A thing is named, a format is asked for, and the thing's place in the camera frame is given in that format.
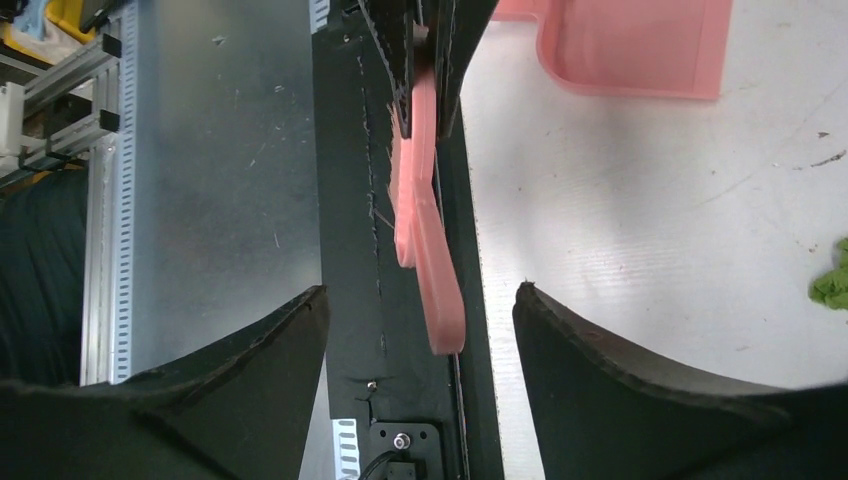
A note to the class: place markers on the right white cable duct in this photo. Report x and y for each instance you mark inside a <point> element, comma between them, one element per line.
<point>346,447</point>

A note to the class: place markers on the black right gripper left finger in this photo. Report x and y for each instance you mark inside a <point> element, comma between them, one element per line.
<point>238,408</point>

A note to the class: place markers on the white cable duct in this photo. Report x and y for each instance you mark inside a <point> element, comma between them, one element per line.
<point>346,447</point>
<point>123,217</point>

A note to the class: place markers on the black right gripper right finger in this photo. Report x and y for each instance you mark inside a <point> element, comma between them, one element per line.
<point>604,407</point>

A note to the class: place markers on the green paper scrap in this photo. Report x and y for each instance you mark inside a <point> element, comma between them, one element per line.
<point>830,289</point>

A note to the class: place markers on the left white cable duct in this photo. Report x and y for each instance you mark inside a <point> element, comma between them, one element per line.
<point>123,217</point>

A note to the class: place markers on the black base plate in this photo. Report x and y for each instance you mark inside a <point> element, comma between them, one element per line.
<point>379,364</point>

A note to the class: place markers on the pink hand brush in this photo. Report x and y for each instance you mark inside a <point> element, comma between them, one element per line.
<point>419,234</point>

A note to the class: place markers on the aluminium frame rail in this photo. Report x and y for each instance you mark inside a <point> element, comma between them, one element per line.
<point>52,120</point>

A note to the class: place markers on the pink dustpan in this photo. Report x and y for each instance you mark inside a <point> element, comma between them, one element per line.
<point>635,48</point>

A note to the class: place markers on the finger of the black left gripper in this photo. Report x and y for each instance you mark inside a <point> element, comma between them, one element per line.
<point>459,26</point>
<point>391,23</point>

